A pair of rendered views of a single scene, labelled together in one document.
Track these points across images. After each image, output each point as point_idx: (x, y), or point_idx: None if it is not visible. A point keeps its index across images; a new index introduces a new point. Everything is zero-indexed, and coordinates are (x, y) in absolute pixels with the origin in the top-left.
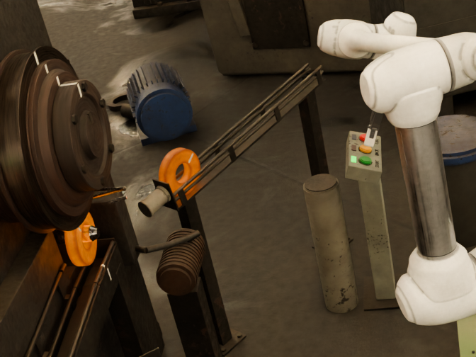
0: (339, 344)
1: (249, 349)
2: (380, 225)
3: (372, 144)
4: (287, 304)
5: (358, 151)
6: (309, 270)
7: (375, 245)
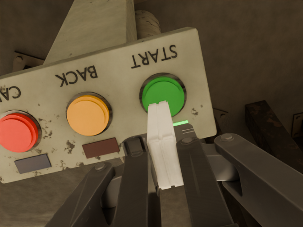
0: (212, 11)
1: (218, 95)
2: (129, 3)
3: (169, 111)
4: None
5: (111, 132)
6: None
7: (131, 3)
